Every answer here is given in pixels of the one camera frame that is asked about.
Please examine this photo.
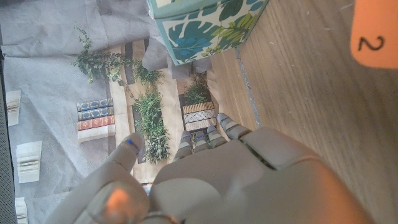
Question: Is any orange peg board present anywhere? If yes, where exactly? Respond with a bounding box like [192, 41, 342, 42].
[350, 0, 398, 69]

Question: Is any leaf print tissue box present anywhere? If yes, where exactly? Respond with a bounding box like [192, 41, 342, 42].
[146, 0, 270, 66]

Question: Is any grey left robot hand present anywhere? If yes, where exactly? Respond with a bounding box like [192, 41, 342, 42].
[46, 113, 374, 224]

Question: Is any printed fabric backdrop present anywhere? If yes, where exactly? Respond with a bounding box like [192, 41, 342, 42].
[0, 0, 259, 224]

